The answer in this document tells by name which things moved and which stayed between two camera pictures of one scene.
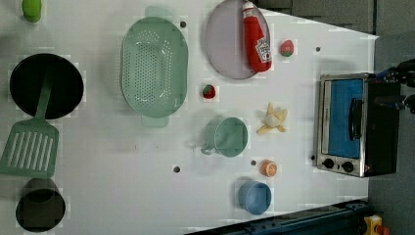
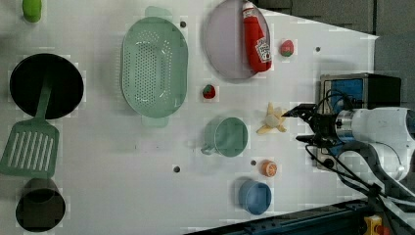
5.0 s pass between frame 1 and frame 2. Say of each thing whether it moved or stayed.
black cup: stayed
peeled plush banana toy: stayed
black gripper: moved
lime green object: stayed
